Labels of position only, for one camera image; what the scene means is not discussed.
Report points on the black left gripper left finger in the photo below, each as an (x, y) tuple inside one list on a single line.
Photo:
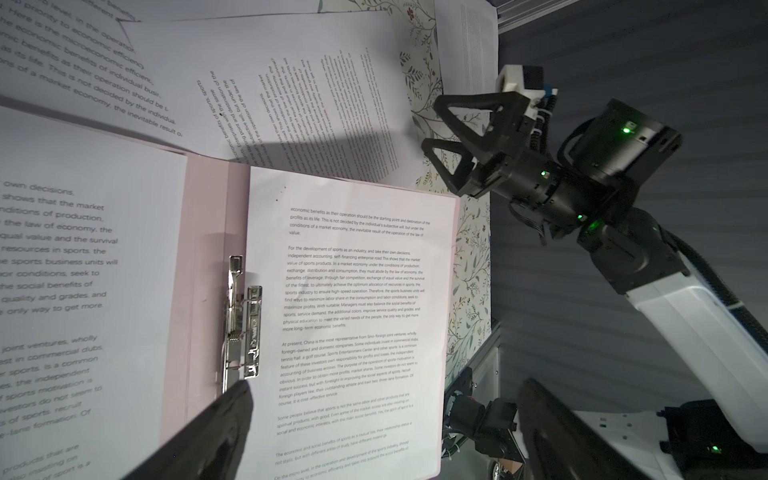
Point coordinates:
[(211, 446)]

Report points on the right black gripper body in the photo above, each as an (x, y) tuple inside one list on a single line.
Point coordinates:
[(590, 184)]

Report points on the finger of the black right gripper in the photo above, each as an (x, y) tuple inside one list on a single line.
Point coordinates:
[(474, 175), (487, 124)]

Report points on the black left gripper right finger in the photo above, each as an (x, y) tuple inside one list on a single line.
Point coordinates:
[(562, 446)]

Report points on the white printed paper sheet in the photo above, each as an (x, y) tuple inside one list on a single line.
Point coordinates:
[(321, 94)]

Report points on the pink file folder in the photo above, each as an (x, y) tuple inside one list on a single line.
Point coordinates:
[(213, 227)]

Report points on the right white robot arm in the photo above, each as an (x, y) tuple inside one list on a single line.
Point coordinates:
[(712, 331)]

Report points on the metal folder clip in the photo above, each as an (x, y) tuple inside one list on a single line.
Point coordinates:
[(241, 347)]

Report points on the corner white printed sheet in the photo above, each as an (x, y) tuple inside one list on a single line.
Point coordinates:
[(467, 42)]

